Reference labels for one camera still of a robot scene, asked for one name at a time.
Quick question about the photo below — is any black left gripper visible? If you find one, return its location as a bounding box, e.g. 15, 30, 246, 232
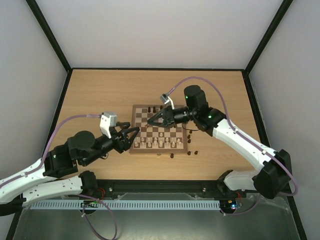
83, 122, 141, 166

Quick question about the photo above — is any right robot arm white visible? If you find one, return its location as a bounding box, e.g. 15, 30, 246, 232
147, 85, 291, 199

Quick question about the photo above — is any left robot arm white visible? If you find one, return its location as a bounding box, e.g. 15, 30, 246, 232
0, 122, 140, 216

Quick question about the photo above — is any wooden chess board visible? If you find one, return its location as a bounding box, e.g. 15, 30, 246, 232
129, 104, 189, 155

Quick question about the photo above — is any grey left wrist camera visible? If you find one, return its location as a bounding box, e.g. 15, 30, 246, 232
99, 111, 117, 139

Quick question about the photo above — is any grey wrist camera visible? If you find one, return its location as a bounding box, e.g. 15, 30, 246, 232
160, 93, 175, 110
99, 111, 117, 139

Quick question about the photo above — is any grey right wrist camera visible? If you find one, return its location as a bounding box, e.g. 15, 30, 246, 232
160, 93, 175, 110

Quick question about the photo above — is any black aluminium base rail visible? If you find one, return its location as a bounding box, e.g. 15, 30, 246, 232
94, 179, 291, 198

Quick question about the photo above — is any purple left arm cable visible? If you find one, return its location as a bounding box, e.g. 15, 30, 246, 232
0, 112, 118, 238

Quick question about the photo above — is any light blue cable duct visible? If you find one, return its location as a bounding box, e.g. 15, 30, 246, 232
30, 199, 220, 211

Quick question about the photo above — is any black frame post left rear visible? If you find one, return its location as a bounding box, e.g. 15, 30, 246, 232
24, 0, 72, 73

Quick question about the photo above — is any black frame post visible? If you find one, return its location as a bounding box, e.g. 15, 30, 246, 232
243, 0, 295, 73
24, 0, 72, 73

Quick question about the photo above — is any black frame post right rear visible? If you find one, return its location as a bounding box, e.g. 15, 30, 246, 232
243, 0, 295, 73

